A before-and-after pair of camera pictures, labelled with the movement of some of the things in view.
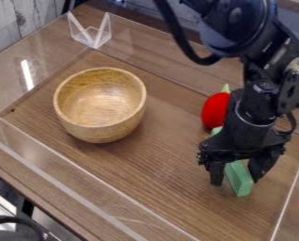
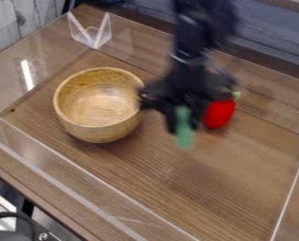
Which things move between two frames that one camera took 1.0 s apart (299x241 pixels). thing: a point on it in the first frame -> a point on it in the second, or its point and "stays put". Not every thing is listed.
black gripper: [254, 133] -> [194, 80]
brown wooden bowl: [99, 103] stays put
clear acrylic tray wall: [97, 209] stays put
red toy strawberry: [216, 107] stays put
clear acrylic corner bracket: [91, 37] stays put
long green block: [238, 172] -> [185, 133]
